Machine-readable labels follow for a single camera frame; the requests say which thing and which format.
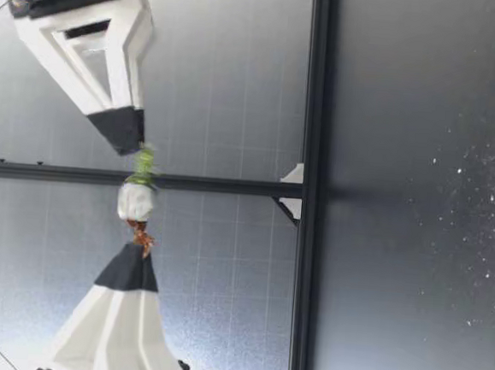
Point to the white candy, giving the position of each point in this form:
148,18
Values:
136,202

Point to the white frame corner bracket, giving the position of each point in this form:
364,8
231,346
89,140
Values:
293,208
295,175

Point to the black frame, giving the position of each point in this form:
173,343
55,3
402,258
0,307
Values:
319,113

